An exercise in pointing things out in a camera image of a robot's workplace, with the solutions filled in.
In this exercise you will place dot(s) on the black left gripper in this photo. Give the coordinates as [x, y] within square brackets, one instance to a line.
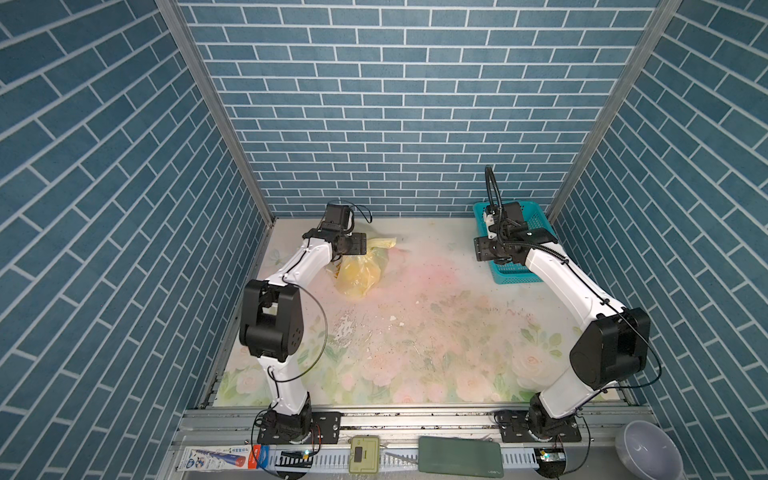
[357, 243]

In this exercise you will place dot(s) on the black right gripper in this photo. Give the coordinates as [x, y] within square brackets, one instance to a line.
[481, 248]

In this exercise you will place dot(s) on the yellow translucent plastic bag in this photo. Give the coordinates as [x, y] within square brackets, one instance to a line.
[354, 276]

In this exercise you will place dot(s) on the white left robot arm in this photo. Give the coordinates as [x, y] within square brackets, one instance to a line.
[272, 324]

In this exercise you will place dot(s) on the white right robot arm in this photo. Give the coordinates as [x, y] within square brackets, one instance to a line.
[614, 341]

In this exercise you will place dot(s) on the teal plastic basket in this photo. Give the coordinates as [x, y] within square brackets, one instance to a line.
[517, 273]

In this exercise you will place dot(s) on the small green meter box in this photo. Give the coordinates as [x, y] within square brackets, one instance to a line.
[364, 456]

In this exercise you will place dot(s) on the green rectangular pad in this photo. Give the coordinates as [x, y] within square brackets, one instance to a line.
[460, 457]

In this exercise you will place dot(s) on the grey round bowl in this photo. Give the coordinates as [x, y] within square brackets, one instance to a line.
[648, 452]

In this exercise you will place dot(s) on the blue white flat package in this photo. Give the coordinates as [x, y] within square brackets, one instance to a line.
[215, 459]

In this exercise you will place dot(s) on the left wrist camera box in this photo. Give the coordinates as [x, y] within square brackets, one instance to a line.
[337, 217]

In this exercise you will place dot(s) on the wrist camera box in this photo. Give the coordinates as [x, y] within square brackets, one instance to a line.
[337, 217]
[507, 217]

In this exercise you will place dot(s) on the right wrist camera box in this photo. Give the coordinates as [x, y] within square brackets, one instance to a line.
[507, 217]

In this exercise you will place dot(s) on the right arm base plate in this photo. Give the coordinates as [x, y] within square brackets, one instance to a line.
[519, 426]

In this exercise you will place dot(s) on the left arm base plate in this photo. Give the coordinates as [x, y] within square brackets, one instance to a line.
[278, 429]

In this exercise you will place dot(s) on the aluminium corner post right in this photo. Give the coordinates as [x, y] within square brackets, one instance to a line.
[658, 22]

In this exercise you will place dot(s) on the aluminium corner post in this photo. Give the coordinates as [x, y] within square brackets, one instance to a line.
[658, 22]
[180, 31]

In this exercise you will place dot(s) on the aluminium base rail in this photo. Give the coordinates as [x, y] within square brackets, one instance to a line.
[398, 429]

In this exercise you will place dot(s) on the aluminium corner post left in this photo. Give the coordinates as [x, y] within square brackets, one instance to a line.
[180, 31]

